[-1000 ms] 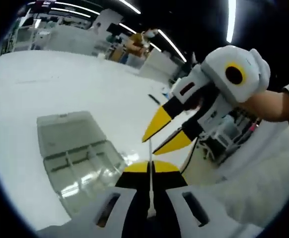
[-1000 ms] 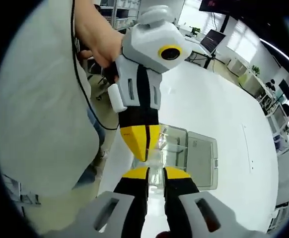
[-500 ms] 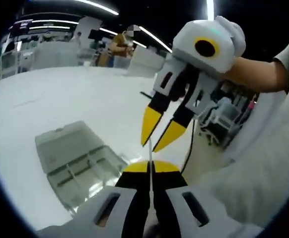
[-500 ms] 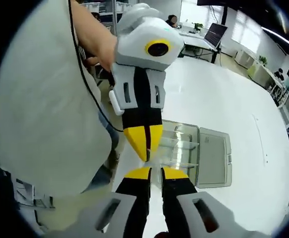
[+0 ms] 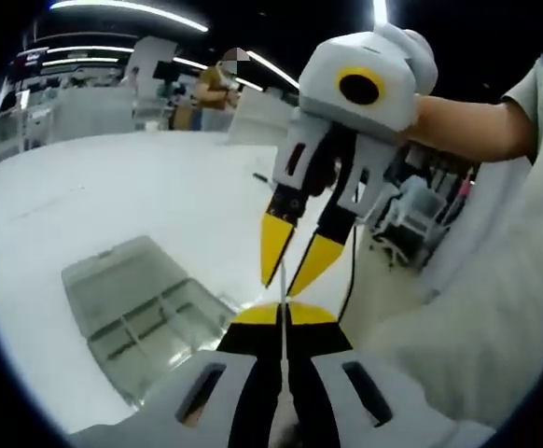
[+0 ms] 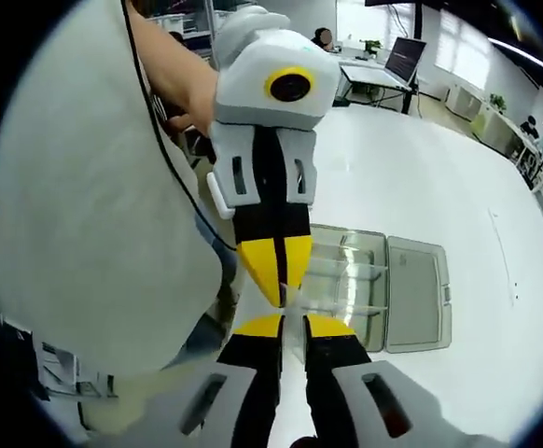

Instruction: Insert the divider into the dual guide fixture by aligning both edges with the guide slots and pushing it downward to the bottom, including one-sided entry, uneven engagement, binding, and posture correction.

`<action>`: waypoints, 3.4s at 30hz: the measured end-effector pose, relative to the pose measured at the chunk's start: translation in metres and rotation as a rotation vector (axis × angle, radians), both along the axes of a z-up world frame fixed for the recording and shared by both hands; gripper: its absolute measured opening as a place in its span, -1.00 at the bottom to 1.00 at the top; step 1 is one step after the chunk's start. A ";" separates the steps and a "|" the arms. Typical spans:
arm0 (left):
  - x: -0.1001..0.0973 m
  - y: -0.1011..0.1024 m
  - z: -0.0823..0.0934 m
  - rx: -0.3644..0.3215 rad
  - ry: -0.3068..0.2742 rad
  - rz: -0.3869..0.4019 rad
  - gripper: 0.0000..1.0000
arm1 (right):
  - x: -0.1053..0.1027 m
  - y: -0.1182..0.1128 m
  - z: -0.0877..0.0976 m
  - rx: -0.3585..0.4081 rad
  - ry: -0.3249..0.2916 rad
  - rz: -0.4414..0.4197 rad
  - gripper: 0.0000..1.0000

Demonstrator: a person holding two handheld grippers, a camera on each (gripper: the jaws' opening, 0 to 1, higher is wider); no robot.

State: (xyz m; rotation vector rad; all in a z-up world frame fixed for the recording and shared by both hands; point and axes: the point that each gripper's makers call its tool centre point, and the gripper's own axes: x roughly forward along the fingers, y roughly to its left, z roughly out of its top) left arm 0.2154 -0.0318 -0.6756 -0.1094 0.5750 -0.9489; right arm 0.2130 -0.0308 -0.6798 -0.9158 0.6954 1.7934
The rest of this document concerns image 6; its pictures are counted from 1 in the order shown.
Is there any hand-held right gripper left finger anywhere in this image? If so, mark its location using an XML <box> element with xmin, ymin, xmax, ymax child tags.
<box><xmin>149</xmin><ymin>313</ymin><xmax>285</xmax><ymax>448</ymax></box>

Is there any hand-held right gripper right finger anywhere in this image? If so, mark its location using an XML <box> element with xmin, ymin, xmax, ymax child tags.
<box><xmin>301</xmin><ymin>313</ymin><xmax>445</xmax><ymax>448</ymax></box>

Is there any clear plastic divider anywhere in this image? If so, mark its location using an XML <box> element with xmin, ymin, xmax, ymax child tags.
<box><xmin>311</xmin><ymin>240</ymin><xmax>389</xmax><ymax>284</ymax></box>
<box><xmin>278</xmin><ymin>263</ymin><xmax>390</xmax><ymax>321</ymax></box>

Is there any grey transparent guide fixture box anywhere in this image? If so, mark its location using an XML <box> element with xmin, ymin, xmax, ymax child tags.
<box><xmin>299</xmin><ymin>223</ymin><xmax>453</xmax><ymax>355</ymax></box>

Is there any white standing desk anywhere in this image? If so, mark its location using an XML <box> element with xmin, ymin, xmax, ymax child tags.
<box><xmin>338</xmin><ymin>63</ymin><xmax>425</xmax><ymax>116</ymax></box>

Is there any monitor on stand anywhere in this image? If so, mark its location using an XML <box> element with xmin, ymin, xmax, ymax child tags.
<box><xmin>383</xmin><ymin>36</ymin><xmax>428</xmax><ymax>89</ymax></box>

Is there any person's white shirt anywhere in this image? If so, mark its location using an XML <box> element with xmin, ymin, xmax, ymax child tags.
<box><xmin>0</xmin><ymin>0</ymin><xmax>229</xmax><ymax>377</ymax></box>

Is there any white printed carton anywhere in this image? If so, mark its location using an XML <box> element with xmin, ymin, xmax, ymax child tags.
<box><xmin>0</xmin><ymin>316</ymin><xmax>117</xmax><ymax>402</ymax></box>

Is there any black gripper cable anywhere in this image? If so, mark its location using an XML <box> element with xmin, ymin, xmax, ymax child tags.
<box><xmin>120</xmin><ymin>0</ymin><xmax>238</xmax><ymax>251</ymax></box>

